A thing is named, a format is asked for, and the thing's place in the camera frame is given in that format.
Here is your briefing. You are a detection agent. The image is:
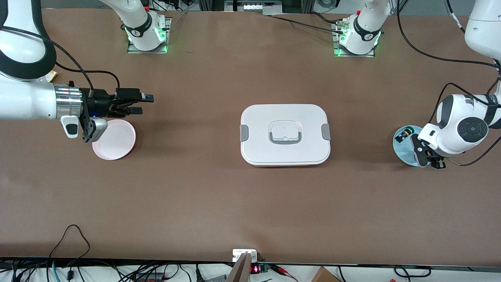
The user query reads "light blue round plate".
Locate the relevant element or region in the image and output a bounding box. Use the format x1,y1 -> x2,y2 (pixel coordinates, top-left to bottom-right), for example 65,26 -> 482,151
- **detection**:
393,125 -> 437,168

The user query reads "pink round plate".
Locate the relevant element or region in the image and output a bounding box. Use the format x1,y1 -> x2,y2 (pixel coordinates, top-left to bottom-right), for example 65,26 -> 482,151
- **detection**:
92,119 -> 137,161

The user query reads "black looped table cable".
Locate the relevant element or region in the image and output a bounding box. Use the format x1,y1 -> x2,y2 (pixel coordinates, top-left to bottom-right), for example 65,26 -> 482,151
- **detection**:
48,224 -> 91,271

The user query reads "white lunch box grey handle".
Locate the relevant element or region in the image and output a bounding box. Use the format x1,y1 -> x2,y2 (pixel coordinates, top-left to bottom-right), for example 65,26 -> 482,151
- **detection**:
240,104 -> 331,168

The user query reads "black cable across table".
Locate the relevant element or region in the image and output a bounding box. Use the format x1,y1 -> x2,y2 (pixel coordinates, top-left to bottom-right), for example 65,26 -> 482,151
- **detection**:
270,15 -> 345,34

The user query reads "small white device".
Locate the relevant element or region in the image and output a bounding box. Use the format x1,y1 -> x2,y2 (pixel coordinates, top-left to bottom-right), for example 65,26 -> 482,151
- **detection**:
232,249 -> 258,262

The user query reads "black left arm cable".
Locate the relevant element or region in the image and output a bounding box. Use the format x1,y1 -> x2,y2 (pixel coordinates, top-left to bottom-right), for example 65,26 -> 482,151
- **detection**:
396,0 -> 501,167

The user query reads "small black yellow part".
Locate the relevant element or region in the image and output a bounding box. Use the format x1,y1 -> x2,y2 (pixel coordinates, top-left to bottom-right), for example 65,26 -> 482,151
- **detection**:
394,127 -> 415,143

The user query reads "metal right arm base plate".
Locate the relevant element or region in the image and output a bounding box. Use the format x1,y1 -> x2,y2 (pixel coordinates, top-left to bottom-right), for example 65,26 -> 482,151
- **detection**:
127,18 -> 172,54

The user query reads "aluminium frame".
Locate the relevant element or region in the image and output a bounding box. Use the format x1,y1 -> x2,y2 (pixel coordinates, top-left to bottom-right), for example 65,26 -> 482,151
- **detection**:
225,0 -> 282,15

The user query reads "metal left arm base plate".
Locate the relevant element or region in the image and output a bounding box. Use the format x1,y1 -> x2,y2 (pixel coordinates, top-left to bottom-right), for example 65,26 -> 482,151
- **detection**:
332,22 -> 375,58

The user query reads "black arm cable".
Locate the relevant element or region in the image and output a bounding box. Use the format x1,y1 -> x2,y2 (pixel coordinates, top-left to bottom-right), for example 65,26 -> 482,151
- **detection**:
0,25 -> 121,92
396,0 -> 501,167

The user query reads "grey slanted board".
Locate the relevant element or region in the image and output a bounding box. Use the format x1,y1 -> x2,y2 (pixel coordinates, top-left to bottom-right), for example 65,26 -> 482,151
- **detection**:
226,252 -> 252,282

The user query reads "black floor cable loop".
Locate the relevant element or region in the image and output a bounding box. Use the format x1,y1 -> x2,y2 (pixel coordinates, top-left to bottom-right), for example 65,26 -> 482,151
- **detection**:
393,265 -> 432,281

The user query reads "brown cardboard box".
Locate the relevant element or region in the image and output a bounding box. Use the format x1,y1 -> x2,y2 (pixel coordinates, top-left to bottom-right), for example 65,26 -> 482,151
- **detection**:
311,266 -> 341,282

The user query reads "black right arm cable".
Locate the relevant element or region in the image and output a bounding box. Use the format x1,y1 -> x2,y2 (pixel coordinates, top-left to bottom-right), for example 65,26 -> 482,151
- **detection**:
0,25 -> 121,92

